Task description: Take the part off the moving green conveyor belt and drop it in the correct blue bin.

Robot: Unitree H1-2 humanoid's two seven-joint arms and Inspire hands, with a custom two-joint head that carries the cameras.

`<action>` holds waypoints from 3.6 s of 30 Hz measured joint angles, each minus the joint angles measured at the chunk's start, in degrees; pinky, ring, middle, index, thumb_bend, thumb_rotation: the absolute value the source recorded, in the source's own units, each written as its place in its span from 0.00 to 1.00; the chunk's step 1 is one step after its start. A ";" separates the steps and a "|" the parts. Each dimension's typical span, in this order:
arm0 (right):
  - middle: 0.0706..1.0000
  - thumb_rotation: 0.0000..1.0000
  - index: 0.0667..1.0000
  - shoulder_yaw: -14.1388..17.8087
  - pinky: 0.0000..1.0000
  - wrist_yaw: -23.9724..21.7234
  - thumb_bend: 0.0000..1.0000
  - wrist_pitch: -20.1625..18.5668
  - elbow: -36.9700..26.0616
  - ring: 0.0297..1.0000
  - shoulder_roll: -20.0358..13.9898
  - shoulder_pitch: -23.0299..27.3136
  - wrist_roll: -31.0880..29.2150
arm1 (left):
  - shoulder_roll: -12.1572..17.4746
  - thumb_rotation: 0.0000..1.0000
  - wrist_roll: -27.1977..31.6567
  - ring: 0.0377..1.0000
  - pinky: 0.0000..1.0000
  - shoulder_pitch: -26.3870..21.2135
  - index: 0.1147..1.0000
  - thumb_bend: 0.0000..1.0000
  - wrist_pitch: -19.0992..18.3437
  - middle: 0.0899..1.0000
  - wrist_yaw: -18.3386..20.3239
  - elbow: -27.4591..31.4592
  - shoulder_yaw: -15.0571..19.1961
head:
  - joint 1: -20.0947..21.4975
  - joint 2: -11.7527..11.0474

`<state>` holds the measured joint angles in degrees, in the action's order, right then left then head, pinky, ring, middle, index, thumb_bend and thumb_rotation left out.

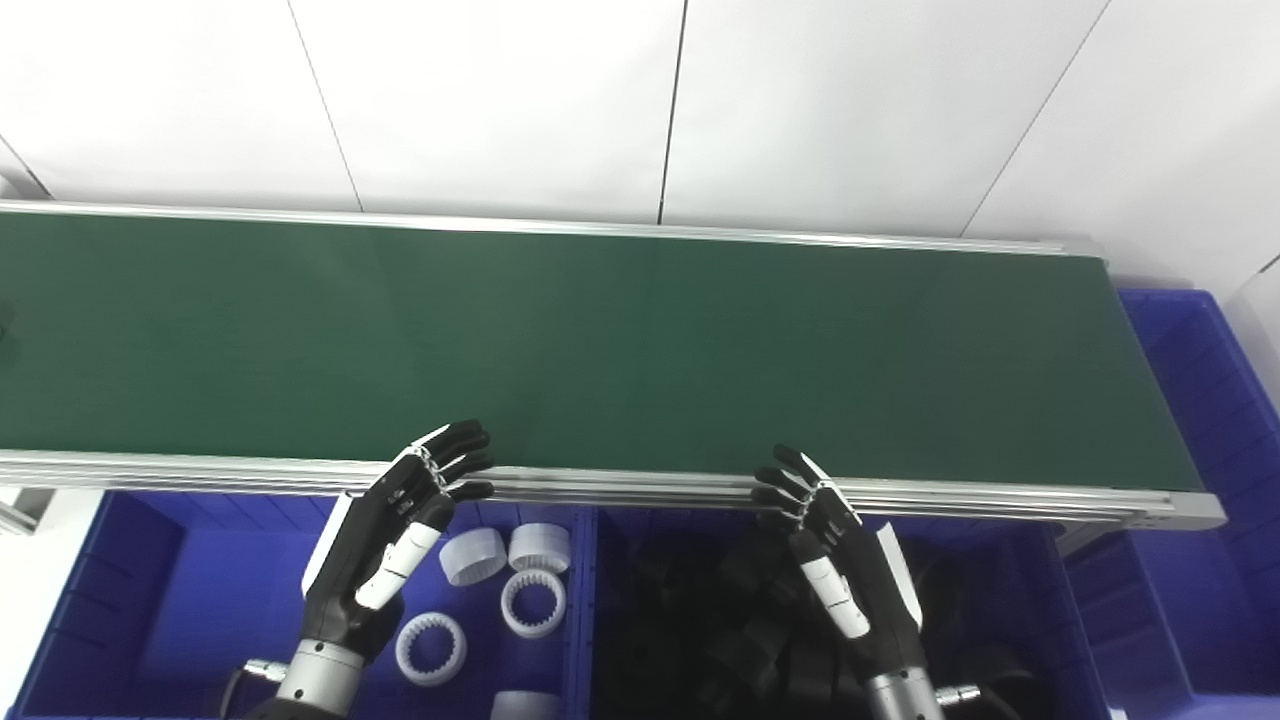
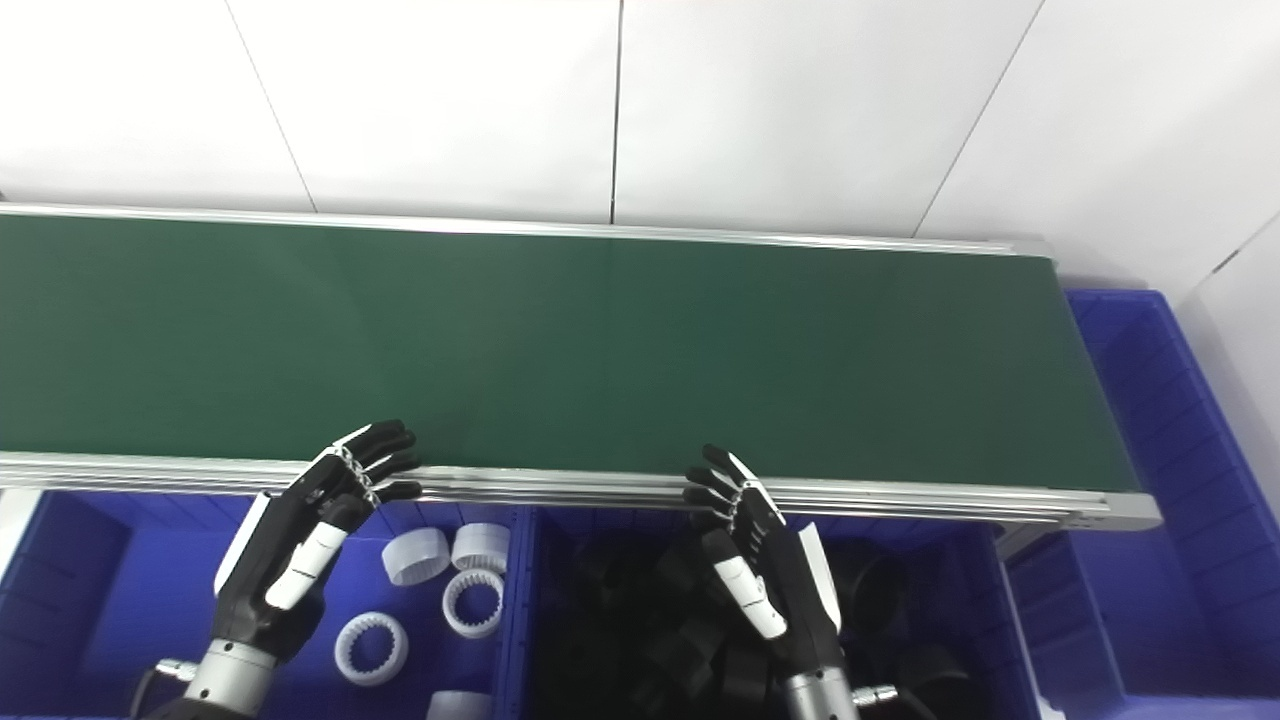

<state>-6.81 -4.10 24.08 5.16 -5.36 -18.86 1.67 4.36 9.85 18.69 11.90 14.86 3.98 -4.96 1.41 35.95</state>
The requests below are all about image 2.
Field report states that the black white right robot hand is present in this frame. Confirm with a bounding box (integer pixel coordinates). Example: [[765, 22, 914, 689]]
[[683, 444, 847, 677]]

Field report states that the green conveyor belt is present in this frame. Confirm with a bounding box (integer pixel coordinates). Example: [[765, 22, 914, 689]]
[[0, 203, 1163, 531], [0, 215, 1141, 493]]

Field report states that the blue bin with white rings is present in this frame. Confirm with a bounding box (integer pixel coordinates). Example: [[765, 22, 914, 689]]
[[0, 490, 531, 720]]

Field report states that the large empty blue bin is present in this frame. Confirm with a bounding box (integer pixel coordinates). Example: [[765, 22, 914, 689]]
[[1005, 290, 1280, 720]]

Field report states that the blue bin with black rings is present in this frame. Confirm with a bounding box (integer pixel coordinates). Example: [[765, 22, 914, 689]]
[[512, 505, 1043, 720]]

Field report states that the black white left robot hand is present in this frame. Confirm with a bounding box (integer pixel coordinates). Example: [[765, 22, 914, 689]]
[[213, 421, 424, 663]]

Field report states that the white gear ring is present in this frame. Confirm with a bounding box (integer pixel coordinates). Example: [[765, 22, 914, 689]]
[[452, 523, 511, 574], [334, 611, 409, 687], [427, 690, 493, 720], [382, 528, 451, 586], [442, 569, 505, 639]]

